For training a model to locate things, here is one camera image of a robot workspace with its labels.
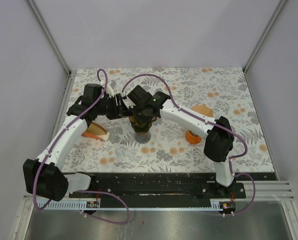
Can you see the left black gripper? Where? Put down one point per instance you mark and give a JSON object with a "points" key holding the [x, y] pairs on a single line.
{"points": [[119, 111]]}

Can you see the orange glass carafe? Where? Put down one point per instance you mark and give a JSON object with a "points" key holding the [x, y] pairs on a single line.
{"points": [[192, 138]]}

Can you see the white slotted cable duct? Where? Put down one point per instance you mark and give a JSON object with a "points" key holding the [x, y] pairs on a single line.
{"points": [[115, 205]]}

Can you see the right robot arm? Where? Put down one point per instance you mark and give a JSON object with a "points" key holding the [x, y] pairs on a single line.
{"points": [[216, 133]]}

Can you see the brown paper coffee filter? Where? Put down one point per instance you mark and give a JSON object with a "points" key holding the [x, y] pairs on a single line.
{"points": [[203, 110]]}

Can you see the dark green glass server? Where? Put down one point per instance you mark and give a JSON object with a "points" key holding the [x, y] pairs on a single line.
{"points": [[142, 138]]}

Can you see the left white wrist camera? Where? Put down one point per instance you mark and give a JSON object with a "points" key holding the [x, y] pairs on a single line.
{"points": [[108, 88]]}

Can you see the dark green round lid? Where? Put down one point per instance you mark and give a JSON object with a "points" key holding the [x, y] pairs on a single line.
{"points": [[144, 127]]}

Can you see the paper filter holder box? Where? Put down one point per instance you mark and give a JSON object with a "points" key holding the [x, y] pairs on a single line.
{"points": [[96, 131]]}

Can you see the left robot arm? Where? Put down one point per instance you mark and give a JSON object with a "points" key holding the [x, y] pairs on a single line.
{"points": [[43, 176]]}

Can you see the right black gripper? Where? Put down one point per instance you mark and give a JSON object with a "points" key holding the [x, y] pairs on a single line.
{"points": [[142, 120]]}

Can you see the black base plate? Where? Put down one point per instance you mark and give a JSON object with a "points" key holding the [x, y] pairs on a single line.
{"points": [[161, 189]]}

